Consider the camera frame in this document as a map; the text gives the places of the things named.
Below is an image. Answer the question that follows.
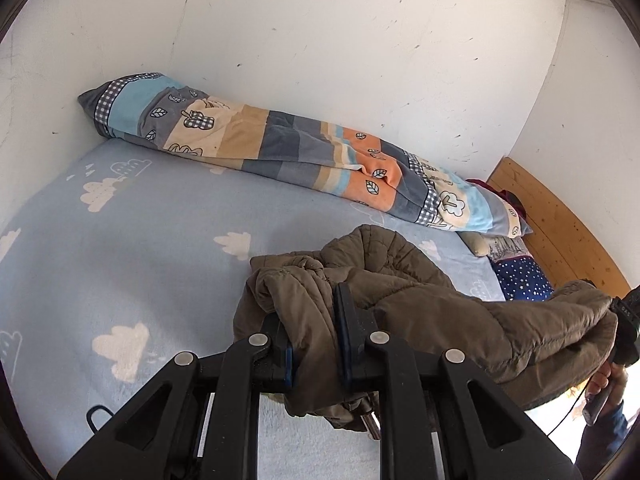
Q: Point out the patchwork printed quilt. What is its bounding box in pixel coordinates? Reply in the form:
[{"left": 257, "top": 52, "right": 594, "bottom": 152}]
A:
[{"left": 77, "top": 74, "right": 533, "bottom": 238}]

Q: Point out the wooden headboard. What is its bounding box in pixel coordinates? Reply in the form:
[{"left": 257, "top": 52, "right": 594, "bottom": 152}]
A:
[{"left": 486, "top": 156, "right": 632, "bottom": 301}]

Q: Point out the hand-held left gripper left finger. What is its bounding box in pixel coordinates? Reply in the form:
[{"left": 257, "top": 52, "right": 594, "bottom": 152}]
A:
[{"left": 56, "top": 312, "right": 296, "bottom": 480}]

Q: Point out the black cable loop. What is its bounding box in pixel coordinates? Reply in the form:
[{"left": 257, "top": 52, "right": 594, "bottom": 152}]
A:
[{"left": 86, "top": 405, "right": 118, "bottom": 436}]

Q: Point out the brown puffer jacket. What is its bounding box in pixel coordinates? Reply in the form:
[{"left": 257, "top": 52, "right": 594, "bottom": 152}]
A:
[{"left": 232, "top": 225, "right": 621, "bottom": 433}]

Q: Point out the beige pillow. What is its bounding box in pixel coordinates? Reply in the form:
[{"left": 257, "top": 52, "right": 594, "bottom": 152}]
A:
[{"left": 459, "top": 230, "right": 493, "bottom": 258}]

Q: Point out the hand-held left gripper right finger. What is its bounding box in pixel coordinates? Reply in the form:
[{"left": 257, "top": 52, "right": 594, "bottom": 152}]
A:
[{"left": 334, "top": 282, "right": 583, "bottom": 480}]

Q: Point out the person's right forearm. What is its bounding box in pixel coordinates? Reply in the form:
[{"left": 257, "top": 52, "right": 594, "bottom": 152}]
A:
[{"left": 575, "top": 397, "right": 632, "bottom": 480}]

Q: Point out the dark blue star pillow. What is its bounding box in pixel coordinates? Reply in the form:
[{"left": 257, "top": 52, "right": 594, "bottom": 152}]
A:
[{"left": 492, "top": 255, "right": 556, "bottom": 303}]

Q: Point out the grey white printed pillow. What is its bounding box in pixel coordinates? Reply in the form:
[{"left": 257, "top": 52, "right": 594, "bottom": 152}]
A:
[{"left": 482, "top": 235, "right": 531, "bottom": 263}]

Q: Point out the person's right hand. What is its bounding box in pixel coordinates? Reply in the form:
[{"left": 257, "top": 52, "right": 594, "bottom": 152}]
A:
[{"left": 585, "top": 360, "right": 628, "bottom": 403}]

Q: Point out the thin black cable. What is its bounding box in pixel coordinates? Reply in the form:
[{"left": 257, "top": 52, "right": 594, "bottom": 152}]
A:
[{"left": 545, "top": 380, "right": 591, "bottom": 438}]

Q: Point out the dark red cloth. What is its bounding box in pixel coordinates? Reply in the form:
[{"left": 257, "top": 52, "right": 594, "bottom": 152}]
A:
[{"left": 465, "top": 177, "right": 528, "bottom": 223}]

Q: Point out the blue cloud print bed sheet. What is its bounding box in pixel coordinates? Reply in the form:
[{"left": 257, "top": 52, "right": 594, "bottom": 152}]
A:
[{"left": 0, "top": 137, "right": 508, "bottom": 480}]

